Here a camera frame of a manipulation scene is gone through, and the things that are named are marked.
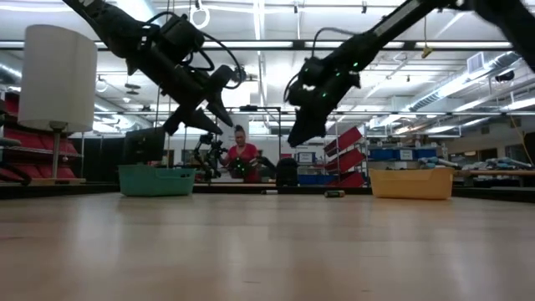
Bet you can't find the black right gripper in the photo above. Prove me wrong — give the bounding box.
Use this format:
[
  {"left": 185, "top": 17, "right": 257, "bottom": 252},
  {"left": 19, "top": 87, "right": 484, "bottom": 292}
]
[{"left": 286, "top": 59, "right": 361, "bottom": 149}]

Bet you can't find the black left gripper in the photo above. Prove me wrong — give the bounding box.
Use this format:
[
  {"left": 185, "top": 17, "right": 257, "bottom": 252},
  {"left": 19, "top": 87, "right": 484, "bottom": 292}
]
[{"left": 144, "top": 61, "right": 247, "bottom": 137}]

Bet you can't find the red tilted bin rack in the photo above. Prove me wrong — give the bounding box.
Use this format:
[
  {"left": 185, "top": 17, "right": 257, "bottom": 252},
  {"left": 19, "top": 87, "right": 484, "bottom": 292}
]
[{"left": 323, "top": 125, "right": 368, "bottom": 189}]

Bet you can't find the black rounded object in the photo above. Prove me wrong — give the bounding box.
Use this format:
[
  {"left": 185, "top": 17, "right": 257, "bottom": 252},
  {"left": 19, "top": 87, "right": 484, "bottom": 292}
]
[{"left": 274, "top": 157, "right": 301, "bottom": 187}]

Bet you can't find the blue storage bin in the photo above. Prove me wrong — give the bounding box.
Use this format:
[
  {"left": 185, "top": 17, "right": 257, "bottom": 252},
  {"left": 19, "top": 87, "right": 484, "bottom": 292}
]
[{"left": 297, "top": 174, "right": 335, "bottom": 186}]

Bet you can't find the person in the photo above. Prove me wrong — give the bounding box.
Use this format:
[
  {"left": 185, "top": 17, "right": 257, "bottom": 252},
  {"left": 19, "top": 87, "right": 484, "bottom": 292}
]
[{"left": 221, "top": 124, "right": 261, "bottom": 184}]

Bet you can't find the black computer monitor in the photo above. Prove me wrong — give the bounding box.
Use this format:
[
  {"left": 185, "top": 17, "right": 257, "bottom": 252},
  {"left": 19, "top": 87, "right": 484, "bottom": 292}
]
[{"left": 121, "top": 127, "right": 167, "bottom": 167}]

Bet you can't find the teal plastic bin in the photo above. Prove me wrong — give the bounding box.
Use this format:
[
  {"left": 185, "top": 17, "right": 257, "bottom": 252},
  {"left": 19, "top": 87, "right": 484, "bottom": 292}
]
[{"left": 118, "top": 164, "right": 196, "bottom": 197}]

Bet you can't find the blue bin row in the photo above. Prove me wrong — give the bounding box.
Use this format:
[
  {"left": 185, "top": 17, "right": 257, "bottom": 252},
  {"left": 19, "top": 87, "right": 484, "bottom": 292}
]
[{"left": 367, "top": 147, "right": 439, "bottom": 162}]

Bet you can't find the yellow plastic bin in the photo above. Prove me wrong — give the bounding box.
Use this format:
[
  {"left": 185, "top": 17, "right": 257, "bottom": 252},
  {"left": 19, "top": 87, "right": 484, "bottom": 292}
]
[{"left": 369, "top": 166, "right": 456, "bottom": 201}]

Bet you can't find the white shade table lamp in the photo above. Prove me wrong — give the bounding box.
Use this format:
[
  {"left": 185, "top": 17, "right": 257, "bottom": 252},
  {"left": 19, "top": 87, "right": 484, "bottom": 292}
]
[{"left": 17, "top": 23, "right": 99, "bottom": 186}]

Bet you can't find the red bin shelf rack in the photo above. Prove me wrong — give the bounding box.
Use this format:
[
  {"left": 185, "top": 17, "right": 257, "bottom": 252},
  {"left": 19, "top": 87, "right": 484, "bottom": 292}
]
[{"left": 0, "top": 90, "right": 83, "bottom": 184}]

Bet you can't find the wooden workbench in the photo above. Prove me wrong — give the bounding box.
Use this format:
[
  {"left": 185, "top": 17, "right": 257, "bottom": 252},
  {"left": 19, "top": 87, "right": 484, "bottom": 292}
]
[{"left": 453, "top": 168, "right": 535, "bottom": 188}]

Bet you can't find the white hanging ring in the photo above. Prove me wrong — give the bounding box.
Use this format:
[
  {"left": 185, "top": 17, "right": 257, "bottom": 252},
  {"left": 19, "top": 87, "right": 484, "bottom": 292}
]
[{"left": 188, "top": 4, "right": 211, "bottom": 30}]

